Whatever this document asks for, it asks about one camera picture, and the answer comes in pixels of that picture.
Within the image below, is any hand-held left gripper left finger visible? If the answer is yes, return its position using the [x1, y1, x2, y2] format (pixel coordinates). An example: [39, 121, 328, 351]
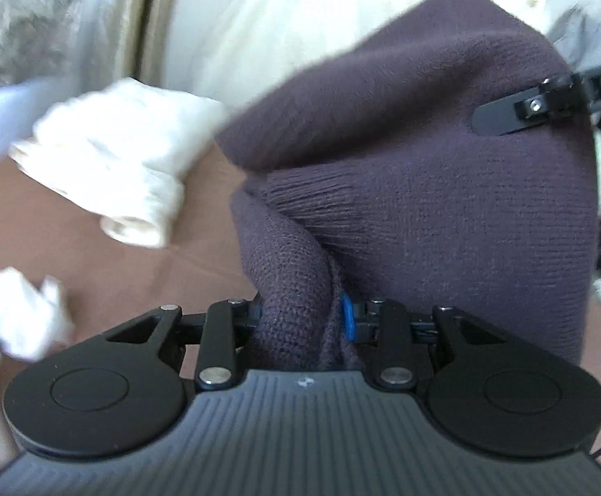
[105, 297, 266, 392]

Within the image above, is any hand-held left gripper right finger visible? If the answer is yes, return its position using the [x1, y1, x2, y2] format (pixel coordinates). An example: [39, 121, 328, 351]
[340, 294, 493, 392]

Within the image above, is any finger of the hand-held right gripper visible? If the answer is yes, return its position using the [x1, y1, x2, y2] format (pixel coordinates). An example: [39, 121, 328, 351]
[471, 59, 601, 138]

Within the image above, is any dark purple knit sweater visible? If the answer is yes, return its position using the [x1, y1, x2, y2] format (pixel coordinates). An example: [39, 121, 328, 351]
[215, 0, 601, 370]

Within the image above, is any grey coat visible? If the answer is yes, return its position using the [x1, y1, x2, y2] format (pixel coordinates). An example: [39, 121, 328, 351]
[544, 0, 601, 76]

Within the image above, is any cream white garment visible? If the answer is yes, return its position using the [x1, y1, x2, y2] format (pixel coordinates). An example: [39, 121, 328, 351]
[8, 77, 229, 249]

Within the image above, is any small white cloth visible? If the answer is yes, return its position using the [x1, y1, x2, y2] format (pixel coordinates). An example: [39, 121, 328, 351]
[0, 266, 76, 363]

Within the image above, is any pale blue cloth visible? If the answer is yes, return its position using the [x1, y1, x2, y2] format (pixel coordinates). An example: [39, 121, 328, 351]
[0, 79, 55, 169]

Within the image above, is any beige curtain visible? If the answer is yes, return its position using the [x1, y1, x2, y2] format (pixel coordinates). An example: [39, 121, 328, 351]
[117, 0, 190, 86]

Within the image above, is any silver plastic sheet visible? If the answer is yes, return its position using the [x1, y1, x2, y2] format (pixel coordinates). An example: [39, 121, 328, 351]
[0, 0, 99, 95]

